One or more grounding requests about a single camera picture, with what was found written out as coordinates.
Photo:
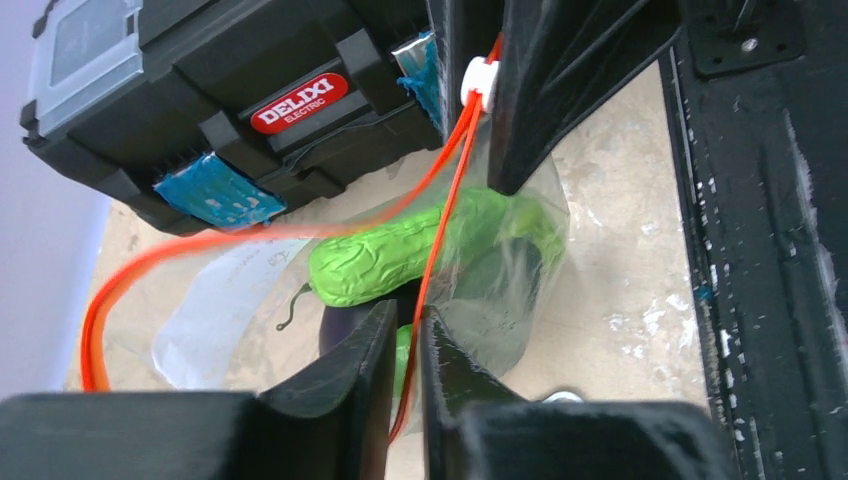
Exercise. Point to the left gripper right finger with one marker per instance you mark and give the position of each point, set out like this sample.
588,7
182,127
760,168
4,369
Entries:
477,428

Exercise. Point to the green pepper toy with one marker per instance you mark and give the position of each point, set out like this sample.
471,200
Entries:
350,270

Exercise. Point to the clear zip top bag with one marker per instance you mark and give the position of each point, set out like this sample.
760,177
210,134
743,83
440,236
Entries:
261,271

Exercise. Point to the red adjustable wrench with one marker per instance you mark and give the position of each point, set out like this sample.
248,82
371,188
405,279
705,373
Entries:
564,396

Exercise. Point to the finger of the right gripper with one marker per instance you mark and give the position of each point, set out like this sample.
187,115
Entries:
561,60
463,29

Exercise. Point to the purple eggplant toy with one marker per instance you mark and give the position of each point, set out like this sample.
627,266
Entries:
337,323

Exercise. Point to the bright green cabbage toy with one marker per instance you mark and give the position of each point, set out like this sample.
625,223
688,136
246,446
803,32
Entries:
402,351

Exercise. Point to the black toolbox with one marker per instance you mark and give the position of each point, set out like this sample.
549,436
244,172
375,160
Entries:
222,114

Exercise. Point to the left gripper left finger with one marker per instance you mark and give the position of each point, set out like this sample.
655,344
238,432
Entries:
328,421

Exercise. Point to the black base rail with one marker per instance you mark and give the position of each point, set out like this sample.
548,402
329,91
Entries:
756,98

